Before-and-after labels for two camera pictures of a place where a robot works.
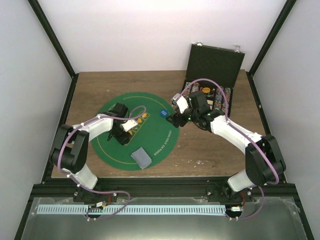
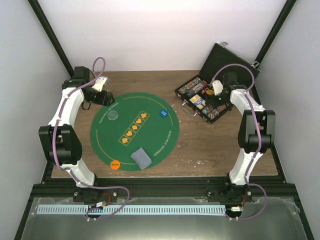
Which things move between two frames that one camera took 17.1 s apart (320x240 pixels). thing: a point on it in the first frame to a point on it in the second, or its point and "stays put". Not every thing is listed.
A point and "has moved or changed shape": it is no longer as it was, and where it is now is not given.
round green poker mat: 157,137 stays put
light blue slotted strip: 131,209 stays put
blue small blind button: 164,112 stays put
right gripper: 176,118 to 214,103
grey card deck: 141,158 stays put
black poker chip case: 209,62 has moved or changed shape
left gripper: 123,140 to 104,100
